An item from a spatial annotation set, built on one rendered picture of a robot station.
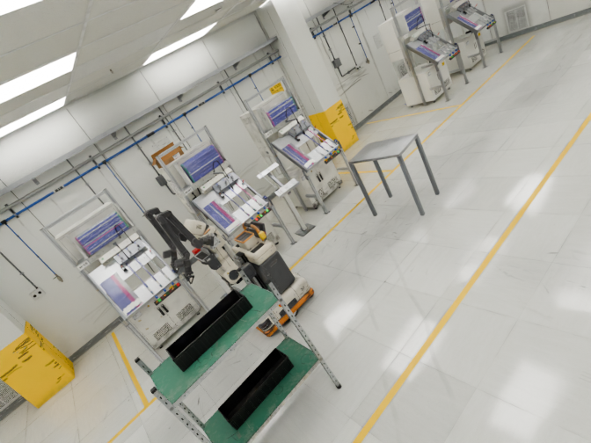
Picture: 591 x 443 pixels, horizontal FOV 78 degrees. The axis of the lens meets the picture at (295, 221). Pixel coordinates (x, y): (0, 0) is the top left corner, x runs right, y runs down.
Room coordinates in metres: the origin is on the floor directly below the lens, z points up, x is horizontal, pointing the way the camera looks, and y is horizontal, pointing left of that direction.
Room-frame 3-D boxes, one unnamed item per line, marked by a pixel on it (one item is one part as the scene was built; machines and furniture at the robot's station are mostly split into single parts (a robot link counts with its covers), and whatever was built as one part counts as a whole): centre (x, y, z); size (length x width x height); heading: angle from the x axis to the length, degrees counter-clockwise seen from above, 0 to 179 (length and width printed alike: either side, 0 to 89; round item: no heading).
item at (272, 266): (3.39, 0.54, 0.59); 0.55 x 0.34 x 0.83; 25
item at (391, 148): (3.92, -1.27, 0.40); 0.70 x 0.45 x 0.80; 34
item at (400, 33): (7.21, -3.69, 0.95); 1.36 x 0.82 x 1.90; 27
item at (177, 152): (5.08, 0.90, 1.82); 0.68 x 0.30 x 0.20; 117
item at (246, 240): (3.39, 0.52, 0.87); 0.23 x 0.15 x 0.11; 25
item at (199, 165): (4.87, 0.67, 1.52); 0.51 x 0.13 x 0.27; 117
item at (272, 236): (4.95, 0.77, 0.31); 0.70 x 0.65 x 0.62; 117
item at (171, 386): (2.04, 0.83, 0.55); 0.91 x 0.46 x 1.10; 117
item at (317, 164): (5.45, -0.62, 0.65); 1.01 x 0.73 x 1.29; 27
